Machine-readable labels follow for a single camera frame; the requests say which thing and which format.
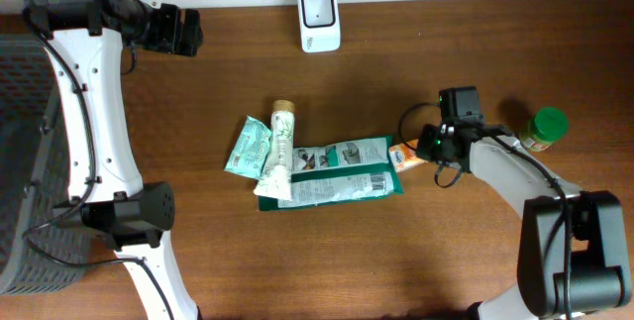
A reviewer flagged orange tissue pack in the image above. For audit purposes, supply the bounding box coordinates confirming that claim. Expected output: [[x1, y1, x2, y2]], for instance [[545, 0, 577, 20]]
[[388, 139, 426, 173]]

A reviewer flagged green lid jar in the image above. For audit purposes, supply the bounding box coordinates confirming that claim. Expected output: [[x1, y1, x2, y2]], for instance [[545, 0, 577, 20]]
[[518, 107, 570, 152]]

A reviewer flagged light green wipes packet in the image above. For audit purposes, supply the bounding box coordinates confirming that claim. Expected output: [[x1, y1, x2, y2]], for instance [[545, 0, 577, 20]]
[[225, 116, 272, 179]]

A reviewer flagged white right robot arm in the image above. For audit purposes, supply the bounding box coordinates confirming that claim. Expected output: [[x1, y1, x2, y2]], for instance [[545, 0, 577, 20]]
[[416, 86, 633, 320]]

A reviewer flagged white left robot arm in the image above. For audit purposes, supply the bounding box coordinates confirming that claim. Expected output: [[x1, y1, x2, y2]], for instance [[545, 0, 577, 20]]
[[23, 0, 203, 319]]

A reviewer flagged white barcode scanner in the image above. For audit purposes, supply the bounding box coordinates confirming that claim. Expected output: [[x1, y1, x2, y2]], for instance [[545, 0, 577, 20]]
[[297, 0, 341, 53]]

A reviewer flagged green white flat package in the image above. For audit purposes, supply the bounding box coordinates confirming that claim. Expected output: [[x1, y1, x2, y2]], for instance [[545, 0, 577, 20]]
[[259, 135, 404, 211]]

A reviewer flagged white tube with gold cap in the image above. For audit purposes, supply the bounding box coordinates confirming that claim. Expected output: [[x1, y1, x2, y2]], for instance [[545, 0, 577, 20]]
[[254, 100, 295, 200]]

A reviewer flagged grey plastic basket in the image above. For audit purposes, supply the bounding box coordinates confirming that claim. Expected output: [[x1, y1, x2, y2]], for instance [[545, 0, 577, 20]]
[[1, 35, 90, 296]]

